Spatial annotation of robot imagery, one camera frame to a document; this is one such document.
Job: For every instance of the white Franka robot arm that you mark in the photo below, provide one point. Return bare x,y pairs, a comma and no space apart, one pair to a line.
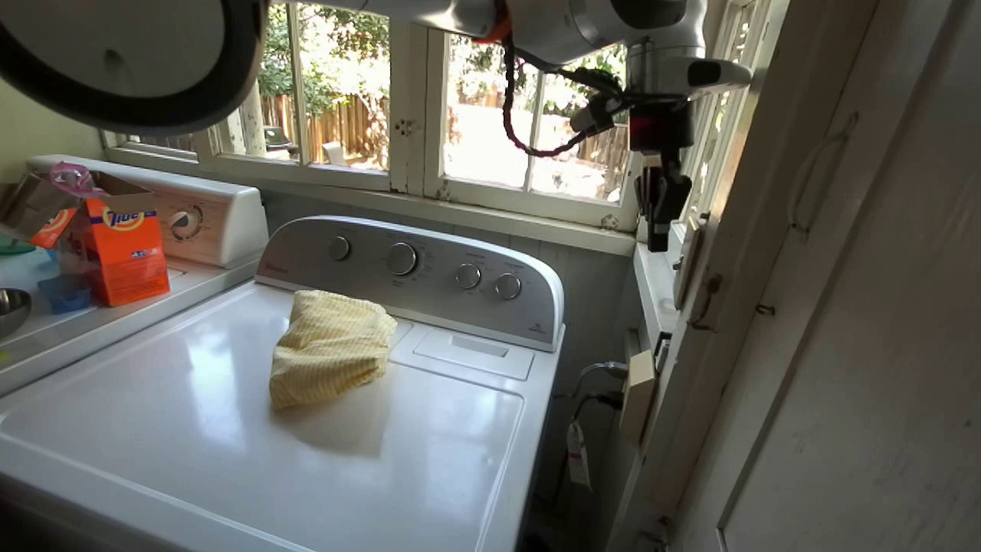
570,26

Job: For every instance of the pink purple plastic bag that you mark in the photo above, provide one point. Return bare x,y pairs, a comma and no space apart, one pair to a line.
73,183

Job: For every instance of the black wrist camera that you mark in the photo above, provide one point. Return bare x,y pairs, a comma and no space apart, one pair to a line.
599,110

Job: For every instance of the teal plastic item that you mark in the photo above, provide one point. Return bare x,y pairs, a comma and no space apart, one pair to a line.
21,263

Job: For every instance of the wooden garden fence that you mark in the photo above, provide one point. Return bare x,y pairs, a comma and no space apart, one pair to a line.
346,126

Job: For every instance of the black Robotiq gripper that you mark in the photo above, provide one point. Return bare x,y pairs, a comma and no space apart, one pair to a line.
663,179

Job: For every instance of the metal eye screw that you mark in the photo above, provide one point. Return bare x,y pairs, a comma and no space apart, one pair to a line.
765,306

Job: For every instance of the white window frame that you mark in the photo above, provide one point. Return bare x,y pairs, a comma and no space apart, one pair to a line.
414,133

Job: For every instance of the orange detergent box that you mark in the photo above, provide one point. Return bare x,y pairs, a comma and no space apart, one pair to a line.
127,261

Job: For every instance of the white washing machine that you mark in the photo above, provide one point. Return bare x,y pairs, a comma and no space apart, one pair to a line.
407,462

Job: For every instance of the silver dryer knob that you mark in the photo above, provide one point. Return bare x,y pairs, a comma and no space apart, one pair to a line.
508,285
340,245
468,276
403,257

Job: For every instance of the round washer dial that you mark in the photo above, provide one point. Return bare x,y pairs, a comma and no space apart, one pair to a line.
186,220

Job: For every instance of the white dryer on left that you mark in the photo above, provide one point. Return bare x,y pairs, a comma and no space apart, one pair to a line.
239,218

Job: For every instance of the white wooden door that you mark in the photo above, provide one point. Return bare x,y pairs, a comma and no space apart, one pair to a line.
846,355

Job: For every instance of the black door hook latch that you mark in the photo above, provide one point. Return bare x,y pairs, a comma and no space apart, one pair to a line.
707,297

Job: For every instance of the blue plastic container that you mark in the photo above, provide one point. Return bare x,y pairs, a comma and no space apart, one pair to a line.
62,296

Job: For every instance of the yellow striped cloth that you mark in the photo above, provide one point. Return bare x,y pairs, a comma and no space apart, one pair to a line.
325,347

